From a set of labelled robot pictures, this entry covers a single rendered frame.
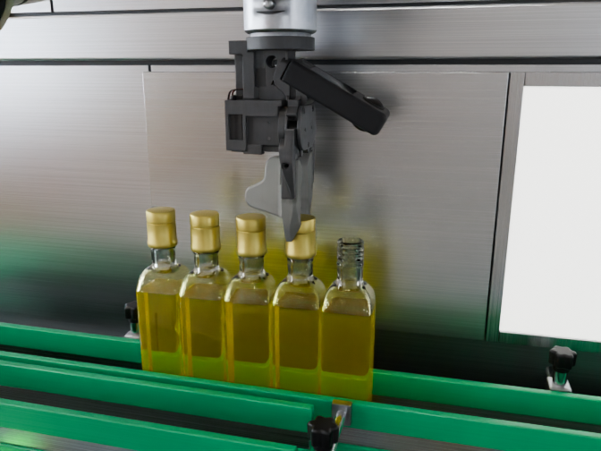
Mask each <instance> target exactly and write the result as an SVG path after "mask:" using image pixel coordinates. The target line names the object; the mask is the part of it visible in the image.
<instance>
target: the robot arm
mask: <svg viewBox="0 0 601 451"><path fill-rule="evenodd" d="M43 1H48V0H0V30H1V29H2V28H3V27H4V25H5V23H6V21H7V19H8V18H9V16H10V13H11V10H12V8H13V7H14V6H18V5H24V4H33V3H38V2H43ZM243 14H244V31H245V32H246V33H247V34H249V35H250V37H247V38H246V40H230V41H228V42H229V55H234V60H235V88H236V89H232V90H230V91H229V93H228V98H227V100H225V101H224V114H225V139H226V150H231V151H233V152H243V154H252V155H262V154H265V152H279V156H274V157H271V158H270V159H268V161H267V162H266V166H265V177H264V179H263V180H262V181H261V182H259V183H256V184H253V185H251V186H250V187H249V188H247V190H246V191H245V200H246V202H247V204H248V205H249V206H251V207H252V208H256V209H259V210H262V211H265V212H267V213H270V214H273V215H276V216H279V217H281V218H282V219H283V226H284V236H285V241H287V242H291V241H292V240H293V238H294V236H295V235H296V234H297V232H298V231H299V229H300V227H301V214H307V215H309V214H310V207H311V200H312V191H313V183H314V170H315V137H316V110H315V105H314V104H312V103H313V102H314V100H315V101H316V102H318V103H319V104H321V105H322V106H325V107H326V108H328V109H330V110H331V111H333V112H335V113H336V114H338V115H339V116H341V117H343V118H344V119H346V120H348V121H349V122H351V123H352V124H353V126H354V127H355V128H357V129H358V130H360V131H362V132H368V133H370V134H372V135H377V134H379V132H380V131H381V129H382V128H383V126H384V124H385V122H386V120H387V119H388V117H389V115H390V111H389V110H388V109H387V108H386V107H384V106H383V104H382V103H381V101H380V100H378V99H377V98H374V97H371V96H365V95H363V94H362V93H360V92H358V91H357V90H355V89H354V88H352V87H350V86H348V85H347V84H345V83H343V82H342V81H339V80H338V79H336V78H335V77H334V76H332V75H330V74H329V73H327V72H325V71H323V70H321V69H319V68H318V67H316V66H315V65H314V64H311V63H310V62H308V61H306V60H305V59H303V58H301V59H295V52H299V51H314V50H315V38H313V37H311V35H312V34H315V33H316V32H317V0H243ZM275 58H277V66H275V64H274V60H275ZM235 91H236V95H234V94H233V93H234V92H235ZM231 92H232V95H231V97H230V94H231Z"/></svg>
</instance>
